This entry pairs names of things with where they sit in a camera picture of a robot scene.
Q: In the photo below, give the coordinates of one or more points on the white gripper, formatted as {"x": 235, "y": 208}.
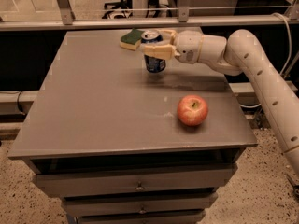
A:
{"x": 188, "y": 47}

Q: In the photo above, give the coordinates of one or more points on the blue pepsi can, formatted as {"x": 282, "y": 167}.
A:
{"x": 153, "y": 65}

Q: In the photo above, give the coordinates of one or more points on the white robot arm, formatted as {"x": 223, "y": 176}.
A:
{"x": 241, "y": 52}

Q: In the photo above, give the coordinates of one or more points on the green yellow sponge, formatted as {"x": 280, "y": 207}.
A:
{"x": 131, "y": 40}

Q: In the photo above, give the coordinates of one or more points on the black office chair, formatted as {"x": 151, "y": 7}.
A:
{"x": 122, "y": 9}

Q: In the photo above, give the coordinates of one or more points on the red apple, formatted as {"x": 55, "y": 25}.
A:
{"x": 192, "y": 110}

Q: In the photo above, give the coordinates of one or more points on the grey drawer cabinet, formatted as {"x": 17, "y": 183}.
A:
{"x": 100, "y": 110}

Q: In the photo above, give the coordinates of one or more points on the top grey drawer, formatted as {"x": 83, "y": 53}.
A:
{"x": 135, "y": 181}

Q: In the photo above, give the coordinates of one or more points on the grey drawer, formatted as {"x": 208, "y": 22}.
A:
{"x": 139, "y": 204}
{"x": 135, "y": 181}
{"x": 179, "y": 217}

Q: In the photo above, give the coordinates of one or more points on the grey floor pipe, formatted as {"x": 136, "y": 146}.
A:
{"x": 16, "y": 102}

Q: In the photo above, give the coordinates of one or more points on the bottom grey drawer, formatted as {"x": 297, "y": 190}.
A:
{"x": 179, "y": 217}

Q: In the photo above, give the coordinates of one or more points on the middle grey drawer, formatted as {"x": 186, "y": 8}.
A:
{"x": 139, "y": 204}

